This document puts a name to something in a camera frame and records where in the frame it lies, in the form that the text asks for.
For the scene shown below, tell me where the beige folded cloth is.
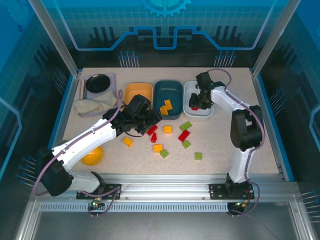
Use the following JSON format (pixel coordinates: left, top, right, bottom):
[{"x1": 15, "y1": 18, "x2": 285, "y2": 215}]
[{"x1": 72, "y1": 90, "x2": 120, "y2": 117}]

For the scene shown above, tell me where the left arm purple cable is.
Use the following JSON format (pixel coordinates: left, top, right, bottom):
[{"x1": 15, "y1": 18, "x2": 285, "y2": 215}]
[{"x1": 34, "y1": 89, "x2": 125, "y2": 219}]

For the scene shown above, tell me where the aluminium frame post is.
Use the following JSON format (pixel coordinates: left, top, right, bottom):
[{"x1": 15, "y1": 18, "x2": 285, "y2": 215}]
[
  {"x1": 250, "y1": 0, "x2": 303, "y2": 78},
  {"x1": 27, "y1": 0, "x2": 83, "y2": 78}
]

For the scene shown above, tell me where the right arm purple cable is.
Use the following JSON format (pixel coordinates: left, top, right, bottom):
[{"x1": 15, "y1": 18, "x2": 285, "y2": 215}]
[{"x1": 208, "y1": 67, "x2": 266, "y2": 219}]

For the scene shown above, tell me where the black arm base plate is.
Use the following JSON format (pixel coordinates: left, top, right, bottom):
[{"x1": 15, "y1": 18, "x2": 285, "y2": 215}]
[
  {"x1": 76, "y1": 183, "x2": 123, "y2": 200},
  {"x1": 208, "y1": 183, "x2": 255, "y2": 200}
]

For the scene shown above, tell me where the slotted grey cable duct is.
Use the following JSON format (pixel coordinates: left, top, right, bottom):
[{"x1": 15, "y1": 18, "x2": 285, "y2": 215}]
[{"x1": 39, "y1": 202, "x2": 230, "y2": 212}]

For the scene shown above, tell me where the small wired controller board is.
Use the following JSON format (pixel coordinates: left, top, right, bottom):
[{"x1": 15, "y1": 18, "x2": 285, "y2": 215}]
[
  {"x1": 90, "y1": 198, "x2": 106, "y2": 210},
  {"x1": 230, "y1": 200, "x2": 250, "y2": 210}
]

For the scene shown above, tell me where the black round plate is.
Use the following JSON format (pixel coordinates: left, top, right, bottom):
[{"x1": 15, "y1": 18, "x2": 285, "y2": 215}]
[{"x1": 86, "y1": 73, "x2": 111, "y2": 94}]

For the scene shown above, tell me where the teal oblong container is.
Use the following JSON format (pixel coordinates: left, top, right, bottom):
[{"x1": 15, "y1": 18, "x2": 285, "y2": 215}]
[{"x1": 153, "y1": 79, "x2": 184, "y2": 121}]

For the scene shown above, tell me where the aluminium mounting rail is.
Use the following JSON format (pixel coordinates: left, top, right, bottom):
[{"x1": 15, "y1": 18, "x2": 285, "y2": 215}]
[{"x1": 32, "y1": 173, "x2": 301, "y2": 201}]

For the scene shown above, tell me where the white oblong container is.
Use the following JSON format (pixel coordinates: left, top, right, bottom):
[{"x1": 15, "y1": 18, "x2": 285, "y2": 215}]
[{"x1": 183, "y1": 80, "x2": 215, "y2": 118}]

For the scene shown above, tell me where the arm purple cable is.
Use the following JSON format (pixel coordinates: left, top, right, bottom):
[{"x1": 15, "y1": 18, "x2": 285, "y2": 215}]
[
  {"x1": 34, "y1": 89, "x2": 125, "y2": 219},
  {"x1": 208, "y1": 67, "x2": 266, "y2": 219}
]

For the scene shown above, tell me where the green long lego brick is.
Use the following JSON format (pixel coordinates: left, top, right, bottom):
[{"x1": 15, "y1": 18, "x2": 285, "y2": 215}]
[{"x1": 178, "y1": 121, "x2": 193, "y2": 132}]

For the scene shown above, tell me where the yellow round bowl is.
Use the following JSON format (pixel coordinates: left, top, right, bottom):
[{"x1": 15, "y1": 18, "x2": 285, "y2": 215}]
[{"x1": 81, "y1": 146, "x2": 104, "y2": 166}]

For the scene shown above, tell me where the lilac plastic tray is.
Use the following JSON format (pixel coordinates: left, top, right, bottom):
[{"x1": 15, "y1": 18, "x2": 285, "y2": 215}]
[{"x1": 79, "y1": 72, "x2": 118, "y2": 118}]

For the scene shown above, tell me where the yellow-orange oblong container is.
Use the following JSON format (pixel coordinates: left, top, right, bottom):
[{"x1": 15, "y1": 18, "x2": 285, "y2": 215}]
[{"x1": 123, "y1": 82, "x2": 154, "y2": 109}]

